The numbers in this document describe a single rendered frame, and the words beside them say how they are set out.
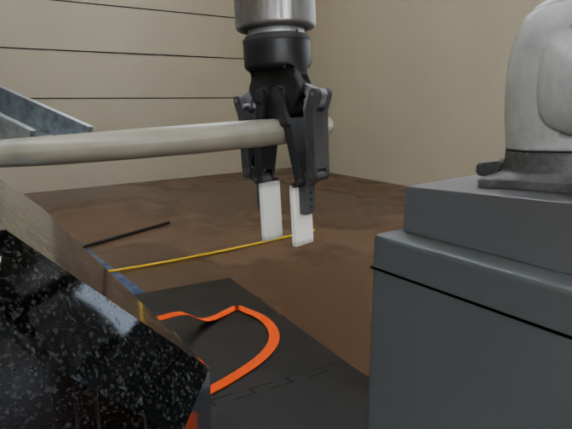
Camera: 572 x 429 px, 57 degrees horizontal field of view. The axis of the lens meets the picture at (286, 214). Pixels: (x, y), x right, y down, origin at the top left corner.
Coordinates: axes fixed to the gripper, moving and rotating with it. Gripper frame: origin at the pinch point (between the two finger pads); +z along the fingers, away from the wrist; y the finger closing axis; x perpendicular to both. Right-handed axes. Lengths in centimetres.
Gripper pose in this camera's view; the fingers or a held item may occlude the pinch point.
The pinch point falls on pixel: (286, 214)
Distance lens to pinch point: 62.2
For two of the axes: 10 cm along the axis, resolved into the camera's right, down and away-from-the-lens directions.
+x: -6.9, 1.6, -7.0
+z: 0.5, 9.8, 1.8
